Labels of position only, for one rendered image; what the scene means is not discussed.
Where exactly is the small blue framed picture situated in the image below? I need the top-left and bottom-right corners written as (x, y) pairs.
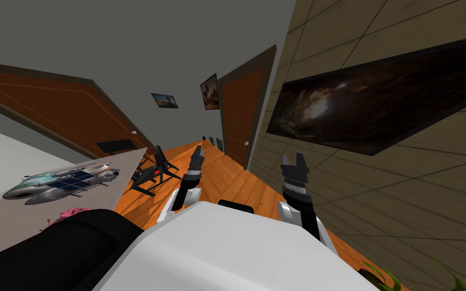
top-left (150, 92), bottom-right (179, 110)

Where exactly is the pink fluffy thing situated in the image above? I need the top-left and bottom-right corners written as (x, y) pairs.
top-left (46, 207), bottom-right (93, 226)

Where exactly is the brown wooden door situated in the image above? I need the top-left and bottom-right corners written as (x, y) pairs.
top-left (0, 60), bottom-right (158, 159)
top-left (217, 44), bottom-right (278, 171)

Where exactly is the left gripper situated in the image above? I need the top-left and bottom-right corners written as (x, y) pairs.
top-left (187, 145), bottom-right (206, 173)

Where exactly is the black chair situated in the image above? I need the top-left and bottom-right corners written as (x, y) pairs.
top-left (129, 145), bottom-right (183, 198)

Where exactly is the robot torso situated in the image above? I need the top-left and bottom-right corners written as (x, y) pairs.
top-left (90, 199), bottom-right (380, 291)

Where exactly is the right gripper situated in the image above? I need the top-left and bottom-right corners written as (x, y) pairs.
top-left (281, 153), bottom-right (311, 186)

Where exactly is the green plant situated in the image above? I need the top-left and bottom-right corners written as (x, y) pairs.
top-left (357, 258), bottom-right (466, 291)

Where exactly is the brown framed picture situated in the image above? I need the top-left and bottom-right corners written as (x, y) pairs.
top-left (199, 73), bottom-right (221, 111)

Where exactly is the large dark framed picture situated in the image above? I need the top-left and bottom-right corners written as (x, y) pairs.
top-left (265, 32), bottom-right (466, 157)

